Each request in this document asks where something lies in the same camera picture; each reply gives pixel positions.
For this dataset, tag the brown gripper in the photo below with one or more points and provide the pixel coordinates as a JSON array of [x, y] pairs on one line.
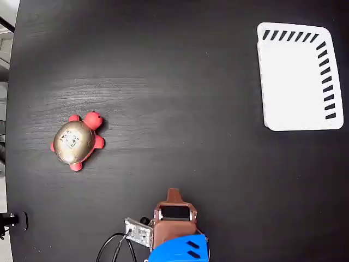
[[174, 227]]

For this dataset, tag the red turtle toy gold shell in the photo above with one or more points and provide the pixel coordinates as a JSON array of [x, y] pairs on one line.
[[73, 142]]

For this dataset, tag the white plastic basket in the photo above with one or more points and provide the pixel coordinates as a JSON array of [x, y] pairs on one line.
[[291, 87]]

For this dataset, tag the black table clamp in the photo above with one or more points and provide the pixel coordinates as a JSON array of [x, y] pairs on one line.
[[24, 221]]

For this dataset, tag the black metal bar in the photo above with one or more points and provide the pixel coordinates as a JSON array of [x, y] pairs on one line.
[[6, 24]]

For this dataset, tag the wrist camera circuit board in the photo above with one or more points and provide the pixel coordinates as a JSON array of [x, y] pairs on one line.
[[139, 233]]

